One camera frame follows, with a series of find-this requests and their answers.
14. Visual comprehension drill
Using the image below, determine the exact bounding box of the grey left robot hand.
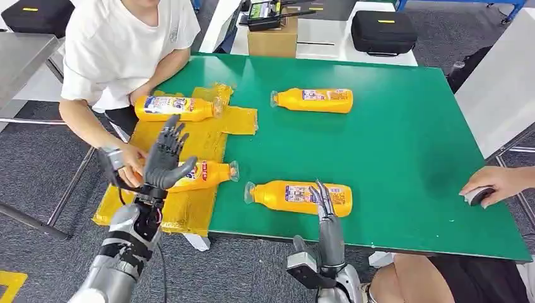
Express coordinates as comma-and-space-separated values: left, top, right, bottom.
143, 114, 199, 191

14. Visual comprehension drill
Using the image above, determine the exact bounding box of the person's left hand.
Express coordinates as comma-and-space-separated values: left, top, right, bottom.
128, 85, 153, 106

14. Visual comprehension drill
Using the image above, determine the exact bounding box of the person's right hand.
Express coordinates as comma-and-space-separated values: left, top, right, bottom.
459, 165, 523, 209
118, 143, 148, 188

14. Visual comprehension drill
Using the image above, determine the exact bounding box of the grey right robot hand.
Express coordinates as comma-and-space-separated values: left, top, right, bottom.
292, 179, 347, 271

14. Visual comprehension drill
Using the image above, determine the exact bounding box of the black and white computer mouse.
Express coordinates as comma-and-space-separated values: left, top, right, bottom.
464, 187, 497, 207

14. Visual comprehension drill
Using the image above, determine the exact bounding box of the orange drink bottle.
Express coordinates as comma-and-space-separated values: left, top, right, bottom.
244, 181, 354, 218
270, 88, 355, 114
136, 160, 240, 194
133, 95, 225, 123

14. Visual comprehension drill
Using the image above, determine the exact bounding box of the yellow plastic sheet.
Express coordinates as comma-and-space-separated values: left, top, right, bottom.
92, 83, 259, 238

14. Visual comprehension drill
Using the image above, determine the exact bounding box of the white table leg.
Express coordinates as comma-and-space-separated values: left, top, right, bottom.
182, 233, 212, 252
367, 251, 394, 268

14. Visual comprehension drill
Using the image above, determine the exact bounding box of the person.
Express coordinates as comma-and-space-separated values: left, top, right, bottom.
367, 165, 535, 303
58, 0, 201, 189

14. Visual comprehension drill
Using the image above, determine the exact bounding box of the green table mat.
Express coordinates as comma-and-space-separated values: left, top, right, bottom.
156, 52, 532, 263

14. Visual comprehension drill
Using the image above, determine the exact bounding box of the grey folding table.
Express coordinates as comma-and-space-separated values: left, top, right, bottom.
453, 7, 535, 231
0, 32, 97, 241

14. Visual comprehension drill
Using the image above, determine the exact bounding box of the black bag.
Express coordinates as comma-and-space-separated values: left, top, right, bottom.
446, 45, 493, 93

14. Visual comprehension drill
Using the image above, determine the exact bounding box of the black case with yellow tag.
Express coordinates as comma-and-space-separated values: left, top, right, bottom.
1, 0, 75, 39
350, 10, 419, 56

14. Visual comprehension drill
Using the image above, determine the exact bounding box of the brown cardboard box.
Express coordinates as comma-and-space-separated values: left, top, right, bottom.
247, 16, 298, 58

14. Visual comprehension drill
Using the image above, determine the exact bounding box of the black remote controller with antennas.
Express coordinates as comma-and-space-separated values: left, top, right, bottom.
238, 0, 317, 32

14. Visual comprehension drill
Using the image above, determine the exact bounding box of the white table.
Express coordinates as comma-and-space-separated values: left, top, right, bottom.
198, 0, 419, 67

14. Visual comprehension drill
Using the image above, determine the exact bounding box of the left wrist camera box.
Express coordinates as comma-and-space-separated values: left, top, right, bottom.
97, 145, 126, 189

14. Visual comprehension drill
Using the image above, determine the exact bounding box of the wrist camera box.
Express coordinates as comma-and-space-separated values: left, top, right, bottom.
97, 145, 126, 189
286, 250, 331, 290

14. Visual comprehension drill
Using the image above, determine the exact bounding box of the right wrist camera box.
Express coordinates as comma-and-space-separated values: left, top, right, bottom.
286, 250, 331, 290

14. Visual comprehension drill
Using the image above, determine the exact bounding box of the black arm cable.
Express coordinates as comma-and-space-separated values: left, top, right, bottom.
155, 241, 169, 303

